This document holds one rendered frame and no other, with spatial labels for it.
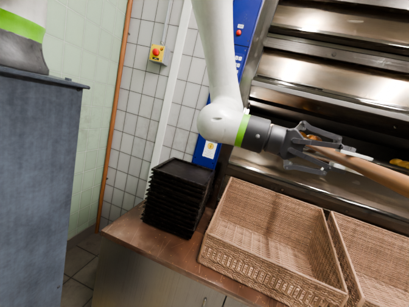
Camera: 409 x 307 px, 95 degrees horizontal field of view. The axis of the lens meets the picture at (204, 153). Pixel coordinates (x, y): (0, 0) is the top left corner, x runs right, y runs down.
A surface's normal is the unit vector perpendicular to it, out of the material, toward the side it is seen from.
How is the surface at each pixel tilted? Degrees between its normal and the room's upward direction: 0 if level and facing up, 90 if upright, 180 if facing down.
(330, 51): 90
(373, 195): 70
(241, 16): 90
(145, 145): 90
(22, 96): 90
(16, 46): 77
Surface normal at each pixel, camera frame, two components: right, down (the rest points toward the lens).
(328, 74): -0.15, -0.17
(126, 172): -0.26, 0.16
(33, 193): 0.92, 0.31
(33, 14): 0.96, 0.27
